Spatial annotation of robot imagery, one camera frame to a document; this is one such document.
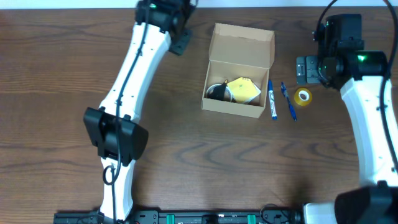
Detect small yellow tape roll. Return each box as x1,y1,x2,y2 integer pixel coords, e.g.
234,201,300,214
294,88,313,107

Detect white tape roll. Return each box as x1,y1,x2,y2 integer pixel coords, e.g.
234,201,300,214
205,83,233,102

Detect yellow sticky note pad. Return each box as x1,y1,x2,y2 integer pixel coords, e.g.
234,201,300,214
227,77,261,104

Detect black teardrop-shaped object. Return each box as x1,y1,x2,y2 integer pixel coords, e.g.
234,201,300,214
209,80,228,101

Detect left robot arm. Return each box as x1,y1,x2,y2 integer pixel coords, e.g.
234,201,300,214
83,0,197,223

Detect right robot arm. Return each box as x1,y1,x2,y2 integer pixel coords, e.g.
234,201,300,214
296,14,397,223

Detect blue ballpoint pen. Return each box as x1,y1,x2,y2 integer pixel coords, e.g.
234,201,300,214
280,82,297,121

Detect blue and white marker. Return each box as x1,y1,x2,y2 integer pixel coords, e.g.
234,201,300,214
267,80,277,120

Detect open cardboard box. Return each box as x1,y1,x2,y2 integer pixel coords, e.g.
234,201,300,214
201,23,275,118

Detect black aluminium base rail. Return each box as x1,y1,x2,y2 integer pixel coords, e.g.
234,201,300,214
53,208,305,224

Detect left black cable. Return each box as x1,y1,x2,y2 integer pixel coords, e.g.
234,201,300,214
102,6,150,224

